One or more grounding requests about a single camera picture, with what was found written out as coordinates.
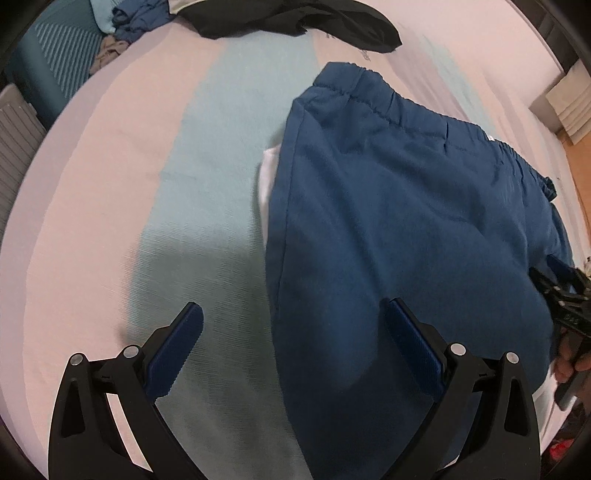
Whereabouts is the white and blue hooded jacket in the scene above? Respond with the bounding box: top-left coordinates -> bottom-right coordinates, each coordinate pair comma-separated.
266,63 -> 572,479

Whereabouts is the black and cream jacket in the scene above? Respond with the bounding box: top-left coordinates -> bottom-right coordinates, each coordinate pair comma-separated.
177,0 -> 403,53

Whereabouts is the dark blue crumpled garment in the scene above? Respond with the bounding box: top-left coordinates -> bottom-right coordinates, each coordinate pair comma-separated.
112,0 -> 174,43

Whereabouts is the right beige curtain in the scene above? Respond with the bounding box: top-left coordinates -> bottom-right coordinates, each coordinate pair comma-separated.
530,60 -> 591,145

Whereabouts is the teal hard suitcase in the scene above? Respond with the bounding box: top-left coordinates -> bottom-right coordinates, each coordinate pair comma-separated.
5,0 -> 103,129

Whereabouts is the grey hard suitcase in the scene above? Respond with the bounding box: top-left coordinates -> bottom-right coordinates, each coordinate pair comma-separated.
0,84 -> 47,236

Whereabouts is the light blue cloth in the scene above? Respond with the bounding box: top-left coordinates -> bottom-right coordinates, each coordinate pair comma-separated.
90,0 -> 121,35

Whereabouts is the wooden headboard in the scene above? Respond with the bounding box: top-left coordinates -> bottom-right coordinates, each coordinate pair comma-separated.
557,129 -> 590,267

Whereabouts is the taupe crumpled cloth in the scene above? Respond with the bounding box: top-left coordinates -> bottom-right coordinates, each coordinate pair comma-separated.
89,35 -> 129,76

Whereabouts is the striped pastel bed sheet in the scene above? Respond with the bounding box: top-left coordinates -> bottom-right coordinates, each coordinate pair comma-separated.
1,1 -> 568,479

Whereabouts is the person's right hand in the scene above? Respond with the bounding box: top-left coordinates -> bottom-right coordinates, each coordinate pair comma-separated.
554,328 -> 590,384

